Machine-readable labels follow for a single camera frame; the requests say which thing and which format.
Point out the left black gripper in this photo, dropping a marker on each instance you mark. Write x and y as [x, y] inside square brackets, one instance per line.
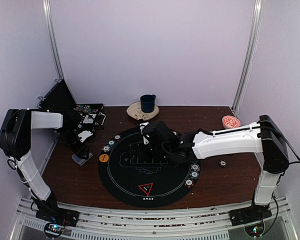
[80, 151]

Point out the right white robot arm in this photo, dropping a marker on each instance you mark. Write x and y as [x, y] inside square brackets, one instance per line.
[262, 137]

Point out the red patterned small bowl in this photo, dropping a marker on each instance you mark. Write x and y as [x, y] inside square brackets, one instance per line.
[230, 122]

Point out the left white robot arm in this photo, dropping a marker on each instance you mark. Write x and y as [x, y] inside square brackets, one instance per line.
[15, 141]

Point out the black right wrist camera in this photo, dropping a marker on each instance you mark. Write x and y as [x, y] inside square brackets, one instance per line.
[155, 133]

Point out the dark blue mug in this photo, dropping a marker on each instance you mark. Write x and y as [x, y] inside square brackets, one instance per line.
[147, 103]

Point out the beige ceramic saucer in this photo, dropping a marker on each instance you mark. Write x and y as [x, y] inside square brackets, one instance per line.
[135, 112]

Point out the black poker set case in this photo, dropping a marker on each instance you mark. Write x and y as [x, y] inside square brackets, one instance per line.
[87, 116]

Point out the red triangle all-in marker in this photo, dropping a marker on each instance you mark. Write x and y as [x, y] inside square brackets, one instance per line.
[146, 188]

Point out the orange hundred chip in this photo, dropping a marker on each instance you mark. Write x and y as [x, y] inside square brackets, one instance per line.
[189, 183]
[174, 133]
[118, 137]

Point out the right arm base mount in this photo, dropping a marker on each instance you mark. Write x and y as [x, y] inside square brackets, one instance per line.
[253, 221]

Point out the green fifty poker chip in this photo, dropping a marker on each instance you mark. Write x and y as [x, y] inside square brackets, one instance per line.
[194, 175]

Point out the orange big blind button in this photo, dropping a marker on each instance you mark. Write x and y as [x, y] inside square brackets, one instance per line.
[103, 158]

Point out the round black poker mat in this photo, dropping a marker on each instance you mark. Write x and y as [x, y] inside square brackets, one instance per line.
[134, 174]

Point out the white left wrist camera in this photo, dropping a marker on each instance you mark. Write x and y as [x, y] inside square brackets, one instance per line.
[84, 135]

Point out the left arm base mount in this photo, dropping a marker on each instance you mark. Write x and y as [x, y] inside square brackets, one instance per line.
[56, 223]

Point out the blue playing card deck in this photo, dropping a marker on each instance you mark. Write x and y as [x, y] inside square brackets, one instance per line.
[81, 161]

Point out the blue ten poker chip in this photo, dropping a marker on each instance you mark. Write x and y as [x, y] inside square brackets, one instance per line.
[195, 167]

